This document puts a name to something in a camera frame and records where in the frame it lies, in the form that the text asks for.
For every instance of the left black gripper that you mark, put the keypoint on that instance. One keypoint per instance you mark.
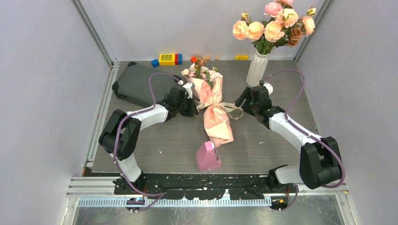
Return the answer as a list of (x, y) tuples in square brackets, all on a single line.
[(192, 111)]

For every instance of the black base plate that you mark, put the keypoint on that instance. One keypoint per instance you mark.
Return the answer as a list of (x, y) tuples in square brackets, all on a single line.
[(203, 186)]

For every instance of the cream printed ribbon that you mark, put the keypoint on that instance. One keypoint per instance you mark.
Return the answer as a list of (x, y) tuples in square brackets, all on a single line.
[(227, 107)]

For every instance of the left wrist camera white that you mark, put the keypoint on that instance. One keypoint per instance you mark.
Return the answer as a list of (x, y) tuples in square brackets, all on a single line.
[(189, 87)]

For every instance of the peach pink flowers in vase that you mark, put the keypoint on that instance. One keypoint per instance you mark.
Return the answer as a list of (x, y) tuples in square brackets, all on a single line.
[(284, 27)]

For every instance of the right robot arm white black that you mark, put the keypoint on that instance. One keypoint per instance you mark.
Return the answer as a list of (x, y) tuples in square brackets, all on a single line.
[(320, 163)]

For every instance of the dark grey hard case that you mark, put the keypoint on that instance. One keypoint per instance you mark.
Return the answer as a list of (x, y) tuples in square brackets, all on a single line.
[(132, 85)]

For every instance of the white ribbed vase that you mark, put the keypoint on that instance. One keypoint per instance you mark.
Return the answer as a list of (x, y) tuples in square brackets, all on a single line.
[(257, 69)]

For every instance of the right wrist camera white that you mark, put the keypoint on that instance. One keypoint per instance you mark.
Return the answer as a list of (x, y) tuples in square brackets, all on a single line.
[(268, 86)]

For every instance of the red blue toy block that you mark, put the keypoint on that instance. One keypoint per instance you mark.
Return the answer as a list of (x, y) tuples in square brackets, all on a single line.
[(178, 59)]

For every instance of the pink paper bouquet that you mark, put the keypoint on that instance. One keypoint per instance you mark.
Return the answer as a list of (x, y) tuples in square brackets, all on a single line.
[(208, 88)]

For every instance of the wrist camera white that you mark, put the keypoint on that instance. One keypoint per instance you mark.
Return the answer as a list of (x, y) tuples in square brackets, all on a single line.
[(189, 87), (268, 86)]

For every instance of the aluminium frame rail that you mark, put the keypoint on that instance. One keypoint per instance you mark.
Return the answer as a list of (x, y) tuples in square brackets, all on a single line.
[(99, 192)]

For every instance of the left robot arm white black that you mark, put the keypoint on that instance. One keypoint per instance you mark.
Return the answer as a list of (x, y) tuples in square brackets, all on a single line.
[(120, 134)]

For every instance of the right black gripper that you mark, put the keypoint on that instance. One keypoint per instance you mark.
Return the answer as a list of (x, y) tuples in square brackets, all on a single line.
[(246, 94)]

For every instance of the small yellow toy block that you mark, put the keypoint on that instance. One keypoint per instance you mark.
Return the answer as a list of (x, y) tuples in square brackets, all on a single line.
[(241, 57)]

